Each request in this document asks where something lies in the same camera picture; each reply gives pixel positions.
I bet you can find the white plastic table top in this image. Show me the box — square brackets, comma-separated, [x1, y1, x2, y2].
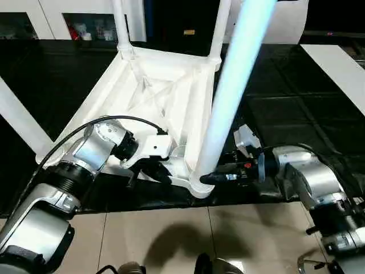
[35, 45, 224, 200]

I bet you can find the white plastic table leg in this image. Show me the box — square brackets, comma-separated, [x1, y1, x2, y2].
[112, 0, 135, 60]
[190, 0, 278, 180]
[0, 76, 55, 164]
[209, 0, 234, 63]

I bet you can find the black work mat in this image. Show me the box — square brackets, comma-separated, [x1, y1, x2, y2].
[0, 38, 365, 215]

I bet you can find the black robot right foot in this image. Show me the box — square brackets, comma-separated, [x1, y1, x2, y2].
[195, 252, 241, 274]

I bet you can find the white flat board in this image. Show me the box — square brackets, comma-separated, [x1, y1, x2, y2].
[298, 43, 365, 114]

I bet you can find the red packet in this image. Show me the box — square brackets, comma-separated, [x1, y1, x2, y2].
[69, 22, 83, 41]

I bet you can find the grey cushion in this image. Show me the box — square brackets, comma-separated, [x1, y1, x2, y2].
[227, 0, 311, 46]

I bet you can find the black sofa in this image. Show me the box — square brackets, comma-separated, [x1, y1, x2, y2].
[144, 0, 365, 46]

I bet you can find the black television with red logo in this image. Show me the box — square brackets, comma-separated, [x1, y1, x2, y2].
[301, 30, 365, 38]

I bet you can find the white sideboard cabinet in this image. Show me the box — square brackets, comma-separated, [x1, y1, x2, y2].
[0, 0, 148, 41]

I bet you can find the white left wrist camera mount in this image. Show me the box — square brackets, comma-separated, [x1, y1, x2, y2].
[119, 133, 174, 170]

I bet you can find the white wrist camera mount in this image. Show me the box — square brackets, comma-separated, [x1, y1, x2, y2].
[232, 123, 266, 184]
[119, 133, 174, 170]

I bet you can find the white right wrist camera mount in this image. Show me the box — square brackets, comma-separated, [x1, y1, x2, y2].
[232, 123, 266, 184]

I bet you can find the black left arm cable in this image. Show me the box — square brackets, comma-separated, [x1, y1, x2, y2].
[10, 114, 169, 218]

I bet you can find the silver metal stand frame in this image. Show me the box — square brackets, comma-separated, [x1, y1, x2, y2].
[296, 249, 338, 274]

